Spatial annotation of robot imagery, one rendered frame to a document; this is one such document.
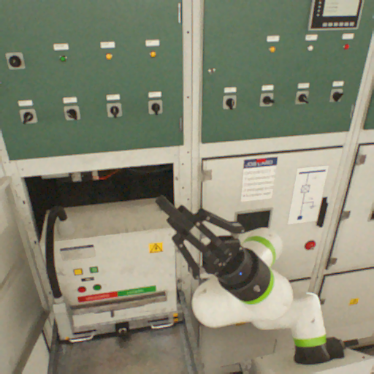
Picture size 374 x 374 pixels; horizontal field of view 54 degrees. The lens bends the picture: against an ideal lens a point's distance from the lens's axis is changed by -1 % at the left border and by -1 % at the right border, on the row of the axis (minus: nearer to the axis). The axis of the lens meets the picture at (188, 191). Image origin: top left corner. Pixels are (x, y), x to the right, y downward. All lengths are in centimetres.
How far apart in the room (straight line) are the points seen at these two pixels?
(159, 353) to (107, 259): 48
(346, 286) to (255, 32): 152
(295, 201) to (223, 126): 53
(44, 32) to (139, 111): 38
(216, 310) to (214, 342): 143
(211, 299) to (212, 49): 83
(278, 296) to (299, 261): 121
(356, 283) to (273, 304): 158
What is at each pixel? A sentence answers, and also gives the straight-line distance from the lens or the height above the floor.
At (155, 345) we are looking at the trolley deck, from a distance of 172.
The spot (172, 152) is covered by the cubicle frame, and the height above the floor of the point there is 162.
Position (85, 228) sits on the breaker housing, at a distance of 146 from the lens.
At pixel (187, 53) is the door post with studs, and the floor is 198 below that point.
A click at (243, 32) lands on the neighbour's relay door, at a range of 135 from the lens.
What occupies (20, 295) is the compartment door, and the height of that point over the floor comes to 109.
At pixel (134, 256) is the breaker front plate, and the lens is 147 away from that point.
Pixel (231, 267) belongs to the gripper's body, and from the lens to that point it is 68.
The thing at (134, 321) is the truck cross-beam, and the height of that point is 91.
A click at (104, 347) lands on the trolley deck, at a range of 175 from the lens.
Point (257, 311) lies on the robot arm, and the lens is 80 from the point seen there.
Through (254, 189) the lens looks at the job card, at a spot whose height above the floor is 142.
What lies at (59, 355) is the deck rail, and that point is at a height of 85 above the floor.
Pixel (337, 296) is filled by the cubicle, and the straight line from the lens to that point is 234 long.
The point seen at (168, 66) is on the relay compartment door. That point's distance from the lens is 131.
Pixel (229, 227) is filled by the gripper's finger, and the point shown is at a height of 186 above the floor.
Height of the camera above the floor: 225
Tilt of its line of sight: 32 degrees down
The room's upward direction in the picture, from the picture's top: straight up
